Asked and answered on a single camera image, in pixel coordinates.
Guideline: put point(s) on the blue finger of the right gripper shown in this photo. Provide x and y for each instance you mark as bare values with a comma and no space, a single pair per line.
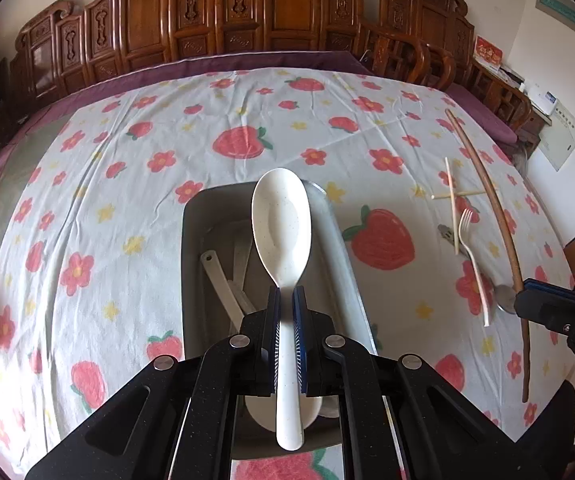
543,308
546,288

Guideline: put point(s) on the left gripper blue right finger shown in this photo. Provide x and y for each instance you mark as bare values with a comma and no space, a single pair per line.
399,418

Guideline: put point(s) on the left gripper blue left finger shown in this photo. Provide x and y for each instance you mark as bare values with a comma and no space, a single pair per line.
173,420

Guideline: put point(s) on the cream plastic fork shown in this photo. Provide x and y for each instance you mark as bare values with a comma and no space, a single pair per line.
464,226

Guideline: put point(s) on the light bamboo chopstick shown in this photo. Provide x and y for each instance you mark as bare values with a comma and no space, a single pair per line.
447,196
454,210

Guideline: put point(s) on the cream plastic spoon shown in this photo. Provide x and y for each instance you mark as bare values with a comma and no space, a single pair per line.
281,224

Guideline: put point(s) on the large cream rice spoon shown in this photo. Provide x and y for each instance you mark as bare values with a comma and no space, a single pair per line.
256,335

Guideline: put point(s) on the rectangular metal tray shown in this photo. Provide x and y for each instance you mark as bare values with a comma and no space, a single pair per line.
212,219

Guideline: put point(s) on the wooden side table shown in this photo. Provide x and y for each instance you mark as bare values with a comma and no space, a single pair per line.
535,119

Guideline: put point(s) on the purple armchair cushion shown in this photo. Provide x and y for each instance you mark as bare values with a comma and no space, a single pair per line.
493,125

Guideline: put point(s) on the white router box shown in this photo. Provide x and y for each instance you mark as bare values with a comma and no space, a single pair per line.
544,100

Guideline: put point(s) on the floral strawberry tablecloth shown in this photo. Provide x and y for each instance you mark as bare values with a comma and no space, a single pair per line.
91,211

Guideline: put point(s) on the carved wooden armchair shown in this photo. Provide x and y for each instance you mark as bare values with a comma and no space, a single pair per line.
443,27

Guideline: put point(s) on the long carved wooden sofa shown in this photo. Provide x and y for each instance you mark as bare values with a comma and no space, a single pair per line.
63,50

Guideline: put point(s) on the white electrical wall box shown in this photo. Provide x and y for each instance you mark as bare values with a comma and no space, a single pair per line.
557,141

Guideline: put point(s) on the grey green wall panel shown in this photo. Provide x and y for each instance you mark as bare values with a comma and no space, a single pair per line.
561,10

